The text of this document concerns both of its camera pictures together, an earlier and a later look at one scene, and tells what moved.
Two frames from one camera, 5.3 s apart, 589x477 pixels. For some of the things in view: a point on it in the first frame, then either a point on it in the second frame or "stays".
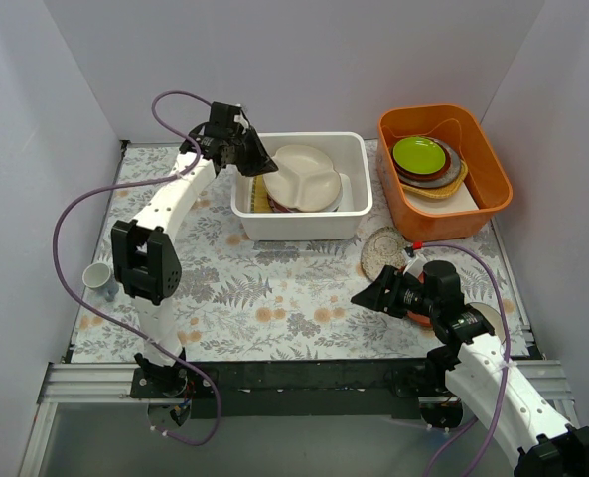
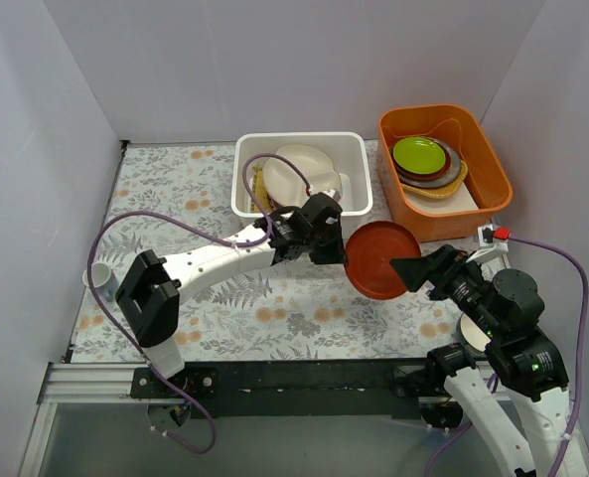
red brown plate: [417, 317] to [368, 254]
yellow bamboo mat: [260, 201] stays
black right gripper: [390, 290] to [438, 270]
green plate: [419, 155] stays
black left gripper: [241, 150] to [327, 238]
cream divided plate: [305, 178] stays
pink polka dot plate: [279, 208] stays
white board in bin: [458, 201] stays
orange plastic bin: [486, 177] stays
